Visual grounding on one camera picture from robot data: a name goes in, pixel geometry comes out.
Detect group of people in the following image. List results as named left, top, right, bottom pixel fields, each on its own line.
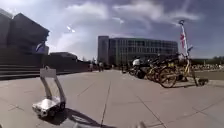
left=87, top=59, right=106, bottom=73

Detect large glass grid building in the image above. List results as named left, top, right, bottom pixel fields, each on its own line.
left=97, top=35, right=180, bottom=67

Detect grey stone slab plaza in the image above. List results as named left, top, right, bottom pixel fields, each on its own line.
left=0, top=69, right=224, bottom=128

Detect row of parked bicycles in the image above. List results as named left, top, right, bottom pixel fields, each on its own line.
left=127, top=52, right=210, bottom=89

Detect small white wheeled robot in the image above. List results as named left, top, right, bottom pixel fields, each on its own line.
left=31, top=65, right=67, bottom=119

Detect red and white flag pole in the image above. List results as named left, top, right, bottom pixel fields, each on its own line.
left=177, top=19, right=192, bottom=59

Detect dark angular building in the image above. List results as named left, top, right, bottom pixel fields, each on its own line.
left=0, top=8, right=51, bottom=57

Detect dark wide stone steps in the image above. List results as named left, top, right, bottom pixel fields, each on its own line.
left=0, top=53, right=93, bottom=82

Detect row of trees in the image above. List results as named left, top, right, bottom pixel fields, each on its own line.
left=190, top=55, right=224, bottom=67

